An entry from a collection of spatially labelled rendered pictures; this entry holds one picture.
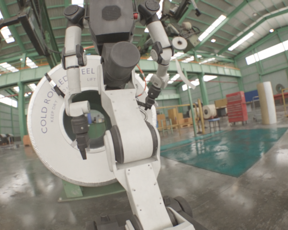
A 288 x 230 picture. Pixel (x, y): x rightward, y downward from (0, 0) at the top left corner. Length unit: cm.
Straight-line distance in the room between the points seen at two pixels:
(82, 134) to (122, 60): 43
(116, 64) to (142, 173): 39
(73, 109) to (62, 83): 61
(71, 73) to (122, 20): 35
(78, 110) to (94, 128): 300
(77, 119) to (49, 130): 59
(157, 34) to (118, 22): 26
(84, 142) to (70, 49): 48
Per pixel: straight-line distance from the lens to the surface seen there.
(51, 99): 131
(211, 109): 1319
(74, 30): 83
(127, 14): 70
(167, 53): 87
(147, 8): 85
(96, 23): 68
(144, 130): 49
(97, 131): 372
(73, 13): 86
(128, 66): 51
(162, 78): 97
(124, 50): 54
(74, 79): 74
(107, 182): 132
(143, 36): 227
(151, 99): 108
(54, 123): 127
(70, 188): 157
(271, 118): 505
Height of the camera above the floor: 69
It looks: 3 degrees up
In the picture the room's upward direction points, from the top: 8 degrees counter-clockwise
